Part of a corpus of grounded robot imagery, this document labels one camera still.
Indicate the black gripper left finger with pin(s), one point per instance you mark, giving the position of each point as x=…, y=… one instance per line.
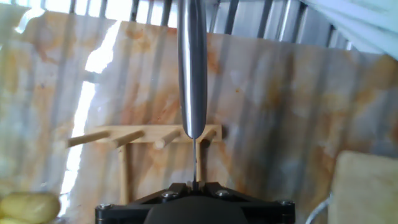
x=182, y=187

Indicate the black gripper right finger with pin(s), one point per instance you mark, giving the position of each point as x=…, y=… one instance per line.
x=210, y=187

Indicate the steel cleaver knife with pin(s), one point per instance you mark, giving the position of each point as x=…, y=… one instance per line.
x=192, y=77

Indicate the wooden knife rack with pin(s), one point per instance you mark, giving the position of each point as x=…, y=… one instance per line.
x=149, y=132

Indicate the orange marbled table mat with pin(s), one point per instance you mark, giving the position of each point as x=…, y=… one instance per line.
x=280, y=109

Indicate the whole brown potato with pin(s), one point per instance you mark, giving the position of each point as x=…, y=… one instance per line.
x=31, y=207

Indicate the wooden cutting board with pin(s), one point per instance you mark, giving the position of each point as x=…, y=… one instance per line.
x=367, y=186

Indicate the stack of white papers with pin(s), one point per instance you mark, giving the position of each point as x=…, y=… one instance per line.
x=357, y=25

